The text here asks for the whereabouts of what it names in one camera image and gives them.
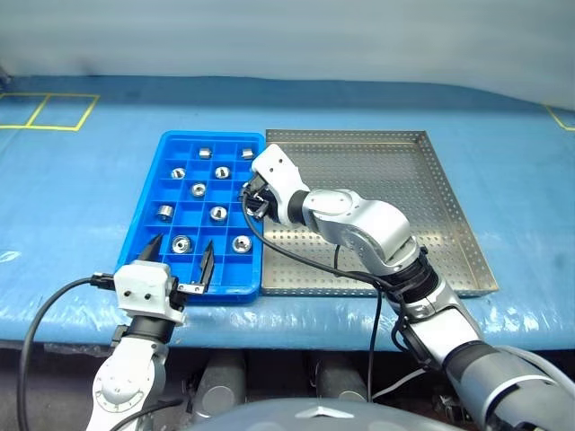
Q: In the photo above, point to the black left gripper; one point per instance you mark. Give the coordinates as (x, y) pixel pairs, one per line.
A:
(174, 292)

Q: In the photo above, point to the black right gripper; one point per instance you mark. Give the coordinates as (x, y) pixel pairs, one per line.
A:
(261, 202)

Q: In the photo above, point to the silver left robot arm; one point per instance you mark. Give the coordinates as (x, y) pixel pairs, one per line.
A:
(121, 381)

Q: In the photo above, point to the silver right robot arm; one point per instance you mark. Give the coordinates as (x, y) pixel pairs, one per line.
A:
(359, 215)

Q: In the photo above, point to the metal nut top right blue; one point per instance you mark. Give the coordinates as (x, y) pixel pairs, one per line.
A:
(246, 154)

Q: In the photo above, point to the blue compartment tray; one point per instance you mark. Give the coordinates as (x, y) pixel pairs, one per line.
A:
(233, 275)

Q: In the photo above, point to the metal nut middle blue tray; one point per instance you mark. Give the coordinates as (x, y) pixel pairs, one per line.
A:
(222, 173)

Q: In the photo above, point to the metal nut blue tray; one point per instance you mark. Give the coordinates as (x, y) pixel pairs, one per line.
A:
(197, 190)
(205, 153)
(222, 173)
(178, 173)

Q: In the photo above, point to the metal nut lower blue tray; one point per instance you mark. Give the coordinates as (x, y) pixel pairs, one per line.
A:
(197, 190)

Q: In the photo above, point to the metal nut top blue tray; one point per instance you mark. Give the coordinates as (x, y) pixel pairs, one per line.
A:
(205, 153)

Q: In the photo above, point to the metal nut left blue tray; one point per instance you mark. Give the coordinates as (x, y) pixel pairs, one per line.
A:
(178, 173)

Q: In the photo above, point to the perforated metal tray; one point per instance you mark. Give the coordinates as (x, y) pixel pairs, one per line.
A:
(359, 157)

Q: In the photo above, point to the dark grey rounded cylinder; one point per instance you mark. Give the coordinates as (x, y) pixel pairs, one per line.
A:
(341, 377)
(222, 381)

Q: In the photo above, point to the grey robot torso cover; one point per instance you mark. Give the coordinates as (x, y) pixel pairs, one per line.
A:
(314, 419)

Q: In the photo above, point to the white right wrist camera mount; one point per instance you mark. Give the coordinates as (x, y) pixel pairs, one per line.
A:
(280, 173)

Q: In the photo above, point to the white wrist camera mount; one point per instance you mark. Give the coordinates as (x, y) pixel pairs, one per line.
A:
(139, 283)
(280, 173)

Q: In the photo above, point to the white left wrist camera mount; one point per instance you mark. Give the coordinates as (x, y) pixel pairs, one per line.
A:
(139, 283)

